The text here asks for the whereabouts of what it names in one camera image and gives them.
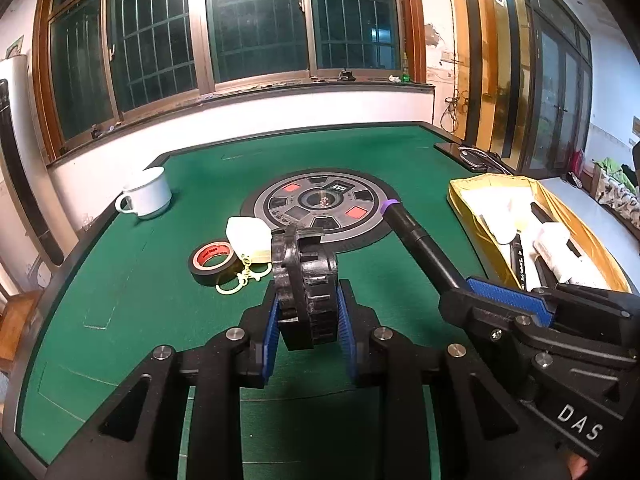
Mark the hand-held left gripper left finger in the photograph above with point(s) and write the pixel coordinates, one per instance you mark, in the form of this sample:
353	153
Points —
270	330

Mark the gold cardboard box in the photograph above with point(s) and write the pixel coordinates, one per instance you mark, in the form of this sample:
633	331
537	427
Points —
585	240

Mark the small black object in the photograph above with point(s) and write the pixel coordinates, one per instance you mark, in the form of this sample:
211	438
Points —
346	76

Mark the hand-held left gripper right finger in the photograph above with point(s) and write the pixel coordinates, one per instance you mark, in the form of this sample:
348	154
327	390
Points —
347	330

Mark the wooden stool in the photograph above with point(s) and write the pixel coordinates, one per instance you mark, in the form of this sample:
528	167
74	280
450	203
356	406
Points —
15	320

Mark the black tape roll red core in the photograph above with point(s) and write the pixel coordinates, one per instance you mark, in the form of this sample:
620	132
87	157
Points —
210	277

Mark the black marker beige cap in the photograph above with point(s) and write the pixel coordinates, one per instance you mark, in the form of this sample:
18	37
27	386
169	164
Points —
517	260

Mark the black tablet on table edge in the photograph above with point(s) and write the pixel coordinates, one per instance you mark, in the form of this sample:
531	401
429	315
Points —
455	152

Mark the wooden framed window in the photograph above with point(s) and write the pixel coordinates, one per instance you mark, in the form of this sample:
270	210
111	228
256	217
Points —
160	35

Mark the green bottle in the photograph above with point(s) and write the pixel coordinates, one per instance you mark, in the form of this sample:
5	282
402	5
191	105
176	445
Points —
406	76

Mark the white standing air conditioner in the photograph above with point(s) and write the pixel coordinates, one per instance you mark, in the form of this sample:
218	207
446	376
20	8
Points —
25	150

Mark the red bag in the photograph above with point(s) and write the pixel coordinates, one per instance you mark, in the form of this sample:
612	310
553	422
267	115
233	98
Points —
577	165

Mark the black marker purple cap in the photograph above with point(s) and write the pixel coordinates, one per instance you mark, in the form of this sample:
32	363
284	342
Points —
425	245

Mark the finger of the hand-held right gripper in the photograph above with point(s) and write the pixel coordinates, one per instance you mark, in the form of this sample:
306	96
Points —
595	300
505	294

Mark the white ceramic mug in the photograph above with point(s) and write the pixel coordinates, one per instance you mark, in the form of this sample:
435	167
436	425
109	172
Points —
150	192

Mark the black marker yellow cap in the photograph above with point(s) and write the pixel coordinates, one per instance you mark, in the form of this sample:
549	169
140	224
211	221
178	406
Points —
542	212

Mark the round grey table control panel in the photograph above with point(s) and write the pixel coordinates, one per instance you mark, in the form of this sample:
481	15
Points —
280	205

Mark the glass door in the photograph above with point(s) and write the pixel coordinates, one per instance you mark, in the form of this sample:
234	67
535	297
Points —
550	85

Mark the black plastic gear part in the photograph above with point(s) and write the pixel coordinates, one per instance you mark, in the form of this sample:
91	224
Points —
305	285

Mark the bed with printed blanket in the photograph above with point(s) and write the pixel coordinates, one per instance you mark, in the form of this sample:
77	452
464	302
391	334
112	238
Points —
620	190

